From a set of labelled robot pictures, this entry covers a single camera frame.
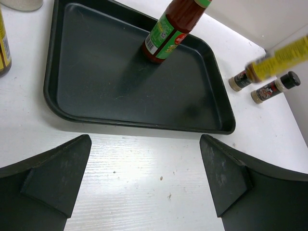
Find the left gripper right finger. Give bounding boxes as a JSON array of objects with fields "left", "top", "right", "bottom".
[{"left": 200, "top": 135, "right": 308, "bottom": 231}]

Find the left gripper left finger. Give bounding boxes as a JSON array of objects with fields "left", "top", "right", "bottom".
[{"left": 0, "top": 134, "right": 91, "bottom": 231}]

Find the yellow label bottle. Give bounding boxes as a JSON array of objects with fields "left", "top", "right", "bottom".
[
  {"left": 245, "top": 35, "right": 308, "bottom": 83},
  {"left": 0, "top": 12, "right": 12, "bottom": 77}
]

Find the clear jar black stopper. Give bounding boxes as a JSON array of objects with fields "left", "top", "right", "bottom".
[{"left": 0, "top": 0, "right": 43, "bottom": 12}]

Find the red sauce bottle green label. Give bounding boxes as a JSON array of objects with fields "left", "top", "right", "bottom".
[{"left": 141, "top": 0, "right": 212, "bottom": 64}]

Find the black rectangular tray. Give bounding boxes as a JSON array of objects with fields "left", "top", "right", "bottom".
[{"left": 43, "top": 0, "right": 236, "bottom": 135}]

